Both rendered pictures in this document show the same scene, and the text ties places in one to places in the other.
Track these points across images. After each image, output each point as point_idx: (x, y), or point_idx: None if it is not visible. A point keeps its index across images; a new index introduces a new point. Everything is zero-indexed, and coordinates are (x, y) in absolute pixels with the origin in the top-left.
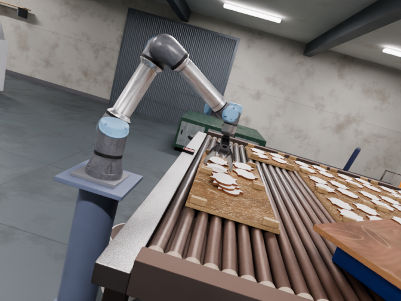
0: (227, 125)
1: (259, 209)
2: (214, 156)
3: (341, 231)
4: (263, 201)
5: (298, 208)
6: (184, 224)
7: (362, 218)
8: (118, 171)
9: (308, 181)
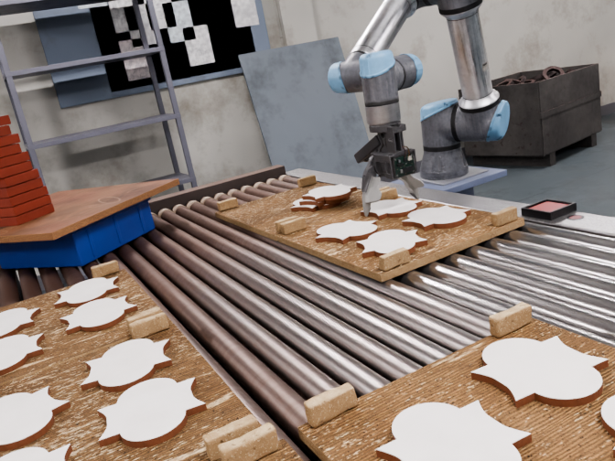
0: (378, 106)
1: (253, 212)
2: (483, 225)
3: (151, 186)
4: (259, 220)
5: (204, 261)
6: (295, 184)
7: (60, 297)
8: (422, 166)
9: (199, 357)
